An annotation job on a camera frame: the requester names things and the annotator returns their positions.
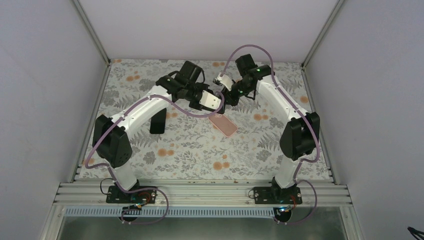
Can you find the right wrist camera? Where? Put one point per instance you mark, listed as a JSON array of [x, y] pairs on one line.
[[223, 80]]

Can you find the white slotted cable duct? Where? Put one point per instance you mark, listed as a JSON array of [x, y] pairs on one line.
[[171, 212]]

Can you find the aluminium front rail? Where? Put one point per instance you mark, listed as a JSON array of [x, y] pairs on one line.
[[219, 193]]

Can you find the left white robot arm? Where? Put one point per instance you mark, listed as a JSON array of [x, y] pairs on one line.
[[112, 134]]

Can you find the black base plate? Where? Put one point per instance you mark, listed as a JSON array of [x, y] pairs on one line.
[[116, 196], [271, 195]]

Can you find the right aluminium corner post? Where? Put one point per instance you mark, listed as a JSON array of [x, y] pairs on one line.
[[329, 21]]

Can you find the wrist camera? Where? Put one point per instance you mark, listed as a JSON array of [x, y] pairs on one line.
[[210, 102], [223, 80]]

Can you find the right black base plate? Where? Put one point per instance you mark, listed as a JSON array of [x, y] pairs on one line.
[[271, 195]]

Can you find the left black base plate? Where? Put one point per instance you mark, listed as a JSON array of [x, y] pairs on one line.
[[116, 196]]

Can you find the pink phone case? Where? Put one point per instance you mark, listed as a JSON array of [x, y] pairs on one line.
[[223, 124]]

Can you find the left aluminium corner post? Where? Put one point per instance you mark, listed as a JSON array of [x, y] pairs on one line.
[[87, 23]]

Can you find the aluminium corner post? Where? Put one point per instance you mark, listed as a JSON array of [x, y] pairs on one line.
[[329, 21], [87, 23]]

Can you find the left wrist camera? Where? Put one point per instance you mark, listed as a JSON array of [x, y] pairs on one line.
[[210, 102]]

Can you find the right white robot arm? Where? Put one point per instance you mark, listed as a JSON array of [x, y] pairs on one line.
[[300, 137]]

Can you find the black phone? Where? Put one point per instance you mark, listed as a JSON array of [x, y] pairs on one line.
[[158, 122]]

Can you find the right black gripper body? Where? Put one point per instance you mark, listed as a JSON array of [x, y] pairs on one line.
[[231, 98]]

